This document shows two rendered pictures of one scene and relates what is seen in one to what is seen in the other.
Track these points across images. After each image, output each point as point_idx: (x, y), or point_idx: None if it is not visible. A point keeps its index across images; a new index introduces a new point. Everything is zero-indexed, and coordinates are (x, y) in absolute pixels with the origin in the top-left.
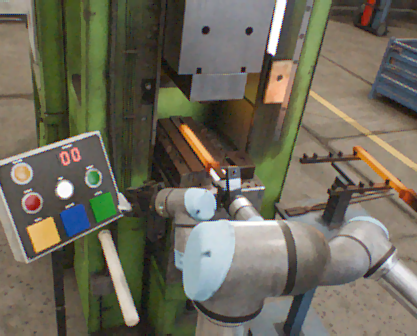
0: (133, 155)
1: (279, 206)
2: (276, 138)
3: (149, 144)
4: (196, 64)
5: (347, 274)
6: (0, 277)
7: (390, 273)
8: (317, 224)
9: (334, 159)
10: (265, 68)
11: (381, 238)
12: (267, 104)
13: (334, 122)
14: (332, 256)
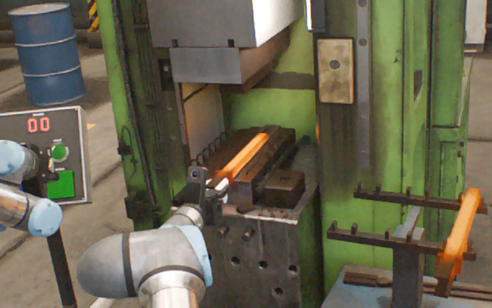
0: (164, 153)
1: (347, 268)
2: (364, 163)
3: (181, 143)
4: (169, 35)
5: (88, 276)
6: (137, 301)
7: (150, 300)
8: (373, 305)
9: (414, 200)
10: (314, 50)
11: (169, 251)
12: (332, 105)
13: None
14: (88, 249)
